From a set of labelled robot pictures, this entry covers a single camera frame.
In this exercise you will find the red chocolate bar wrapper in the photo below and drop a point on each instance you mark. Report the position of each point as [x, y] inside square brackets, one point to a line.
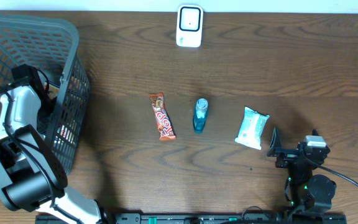
[164, 125]

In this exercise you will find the white barcode scanner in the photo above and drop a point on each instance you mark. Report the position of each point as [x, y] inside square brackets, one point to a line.
[189, 26]

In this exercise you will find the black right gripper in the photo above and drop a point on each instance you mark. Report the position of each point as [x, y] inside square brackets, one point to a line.
[288, 155]

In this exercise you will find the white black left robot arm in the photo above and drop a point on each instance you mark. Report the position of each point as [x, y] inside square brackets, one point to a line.
[31, 176]

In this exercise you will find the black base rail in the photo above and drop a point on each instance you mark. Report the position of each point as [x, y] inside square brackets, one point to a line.
[135, 218]

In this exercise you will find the teal mouthwash bottle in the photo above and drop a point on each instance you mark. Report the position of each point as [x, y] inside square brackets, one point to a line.
[200, 115]

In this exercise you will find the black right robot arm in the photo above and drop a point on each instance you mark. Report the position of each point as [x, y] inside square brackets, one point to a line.
[310, 195]

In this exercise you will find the yellow snack bag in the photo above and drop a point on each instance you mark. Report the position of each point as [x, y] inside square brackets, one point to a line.
[53, 91]

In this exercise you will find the white teal wipes pack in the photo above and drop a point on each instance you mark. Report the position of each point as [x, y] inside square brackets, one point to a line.
[251, 129]

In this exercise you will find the grey plastic basket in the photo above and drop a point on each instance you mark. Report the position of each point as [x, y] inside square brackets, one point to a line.
[51, 46]

